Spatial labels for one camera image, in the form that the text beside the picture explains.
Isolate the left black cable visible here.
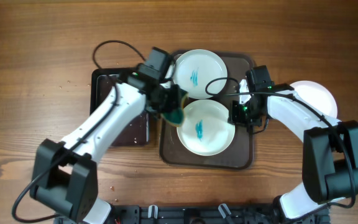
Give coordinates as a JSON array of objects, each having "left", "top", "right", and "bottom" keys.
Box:
[{"left": 11, "top": 39, "right": 147, "bottom": 223}]

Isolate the small black tray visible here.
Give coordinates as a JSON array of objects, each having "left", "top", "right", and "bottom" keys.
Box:
[{"left": 89, "top": 68, "right": 149, "bottom": 147}]

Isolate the black cable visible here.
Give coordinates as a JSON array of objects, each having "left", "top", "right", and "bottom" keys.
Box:
[
  {"left": 204, "top": 77, "right": 357, "bottom": 209},
  {"left": 11, "top": 39, "right": 147, "bottom": 223}
]

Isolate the large brown serving tray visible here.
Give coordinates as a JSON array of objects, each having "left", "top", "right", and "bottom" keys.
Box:
[{"left": 159, "top": 51, "right": 255, "bottom": 170}]

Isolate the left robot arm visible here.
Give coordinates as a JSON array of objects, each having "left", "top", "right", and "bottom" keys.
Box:
[{"left": 28, "top": 63, "right": 186, "bottom": 223}]

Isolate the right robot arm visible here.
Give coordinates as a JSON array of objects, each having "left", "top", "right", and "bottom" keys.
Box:
[{"left": 231, "top": 82, "right": 358, "bottom": 223}]

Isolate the white plate top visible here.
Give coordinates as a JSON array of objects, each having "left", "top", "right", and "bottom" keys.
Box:
[{"left": 173, "top": 49, "right": 228, "bottom": 100}]

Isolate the white plate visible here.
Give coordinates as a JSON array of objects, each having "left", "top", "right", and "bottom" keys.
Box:
[
  {"left": 177, "top": 100, "right": 236, "bottom": 156},
  {"left": 290, "top": 80, "right": 338, "bottom": 118},
  {"left": 173, "top": 49, "right": 228, "bottom": 100}
]

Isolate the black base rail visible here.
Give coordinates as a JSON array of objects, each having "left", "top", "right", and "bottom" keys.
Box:
[{"left": 53, "top": 203, "right": 331, "bottom": 224}]

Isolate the right black cable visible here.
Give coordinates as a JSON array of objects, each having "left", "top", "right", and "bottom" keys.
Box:
[{"left": 204, "top": 77, "right": 357, "bottom": 209}]

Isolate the green yellow sponge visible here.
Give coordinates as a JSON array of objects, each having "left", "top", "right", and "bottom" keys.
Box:
[{"left": 162, "top": 88, "right": 188, "bottom": 127}]

